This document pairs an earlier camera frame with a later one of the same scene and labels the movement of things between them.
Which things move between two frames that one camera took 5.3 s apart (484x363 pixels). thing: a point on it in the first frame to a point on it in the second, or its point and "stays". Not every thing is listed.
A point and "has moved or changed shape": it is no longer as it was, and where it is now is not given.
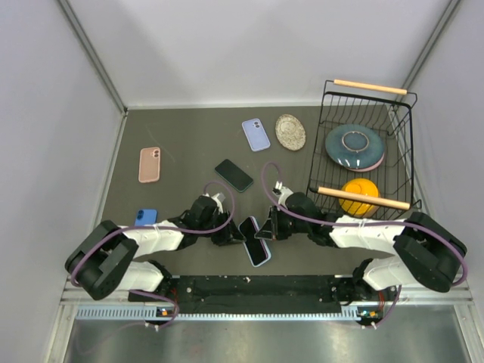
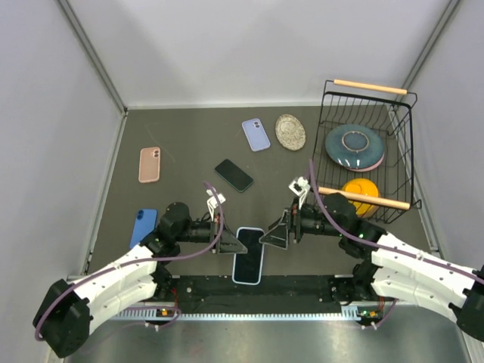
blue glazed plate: (355, 145) stays
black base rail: (265, 294) stays
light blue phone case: (264, 261) to (247, 267)
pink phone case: (149, 166) stays
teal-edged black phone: (234, 175) stays
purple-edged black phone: (256, 248) has moved or changed shape
